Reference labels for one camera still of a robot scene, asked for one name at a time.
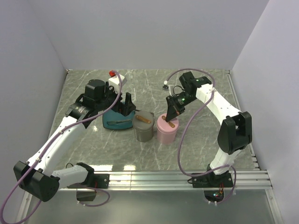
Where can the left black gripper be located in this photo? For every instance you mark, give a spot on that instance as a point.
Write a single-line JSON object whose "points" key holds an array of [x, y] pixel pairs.
{"points": [[125, 108]]}

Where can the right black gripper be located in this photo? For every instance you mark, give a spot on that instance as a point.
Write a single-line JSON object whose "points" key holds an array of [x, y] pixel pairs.
{"points": [[172, 110]]}

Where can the pink round lid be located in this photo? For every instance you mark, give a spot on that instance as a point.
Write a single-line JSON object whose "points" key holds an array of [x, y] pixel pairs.
{"points": [[167, 127]]}

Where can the teal square plate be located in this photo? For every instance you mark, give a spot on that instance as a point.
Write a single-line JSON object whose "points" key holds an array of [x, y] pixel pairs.
{"points": [[111, 115]]}

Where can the grey round lid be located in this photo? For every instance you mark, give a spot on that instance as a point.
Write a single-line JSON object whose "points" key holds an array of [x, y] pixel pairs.
{"points": [[143, 121]]}

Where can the pink cylindrical container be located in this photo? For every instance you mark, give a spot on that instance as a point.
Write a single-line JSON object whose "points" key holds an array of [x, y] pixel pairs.
{"points": [[166, 138]]}

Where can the grey cylindrical container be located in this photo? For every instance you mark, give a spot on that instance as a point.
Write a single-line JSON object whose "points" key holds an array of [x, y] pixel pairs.
{"points": [[144, 134]]}

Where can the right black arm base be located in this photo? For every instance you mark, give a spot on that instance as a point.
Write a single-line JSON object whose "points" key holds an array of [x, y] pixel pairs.
{"points": [[214, 186]]}

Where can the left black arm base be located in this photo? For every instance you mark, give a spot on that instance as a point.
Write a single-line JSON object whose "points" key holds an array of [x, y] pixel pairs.
{"points": [[91, 187]]}

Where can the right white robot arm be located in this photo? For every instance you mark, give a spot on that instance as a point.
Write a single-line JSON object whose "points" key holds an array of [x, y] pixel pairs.
{"points": [[235, 131]]}

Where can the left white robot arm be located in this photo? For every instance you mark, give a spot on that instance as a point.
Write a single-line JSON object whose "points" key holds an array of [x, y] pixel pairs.
{"points": [[38, 175]]}

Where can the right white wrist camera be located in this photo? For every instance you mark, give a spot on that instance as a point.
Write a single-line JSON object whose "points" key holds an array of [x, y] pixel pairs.
{"points": [[169, 88]]}

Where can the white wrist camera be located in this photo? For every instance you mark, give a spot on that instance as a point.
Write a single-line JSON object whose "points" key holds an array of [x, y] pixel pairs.
{"points": [[169, 88], [114, 80]]}

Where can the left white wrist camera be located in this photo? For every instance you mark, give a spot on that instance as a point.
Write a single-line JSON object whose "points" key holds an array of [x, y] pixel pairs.
{"points": [[114, 80]]}

